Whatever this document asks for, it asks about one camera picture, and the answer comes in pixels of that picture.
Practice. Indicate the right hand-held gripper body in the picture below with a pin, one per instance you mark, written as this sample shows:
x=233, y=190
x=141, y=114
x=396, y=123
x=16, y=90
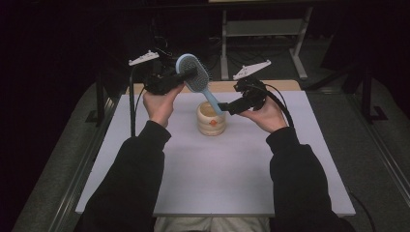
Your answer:
x=249, y=90

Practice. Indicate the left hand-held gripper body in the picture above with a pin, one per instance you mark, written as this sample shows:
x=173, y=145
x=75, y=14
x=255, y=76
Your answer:
x=161, y=83

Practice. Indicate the light blue hairbrush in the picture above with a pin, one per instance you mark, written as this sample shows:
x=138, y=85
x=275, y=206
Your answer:
x=199, y=83

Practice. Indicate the cream duck holder cup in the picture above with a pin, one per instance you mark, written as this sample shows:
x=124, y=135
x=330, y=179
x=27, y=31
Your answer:
x=211, y=124

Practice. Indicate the person's left hand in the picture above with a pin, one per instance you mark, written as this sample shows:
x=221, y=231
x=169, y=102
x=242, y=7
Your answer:
x=161, y=106

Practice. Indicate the person's right hand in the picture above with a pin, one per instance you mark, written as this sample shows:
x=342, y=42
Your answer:
x=267, y=117

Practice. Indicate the grey metal stand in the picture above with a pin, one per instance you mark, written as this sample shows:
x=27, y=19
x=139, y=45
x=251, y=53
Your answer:
x=261, y=28

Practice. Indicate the black floor stand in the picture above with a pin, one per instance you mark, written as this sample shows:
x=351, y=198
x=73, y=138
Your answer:
x=100, y=100
x=367, y=96

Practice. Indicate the aluminium floor rail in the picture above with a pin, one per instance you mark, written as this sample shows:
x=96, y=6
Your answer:
x=80, y=174
x=383, y=154

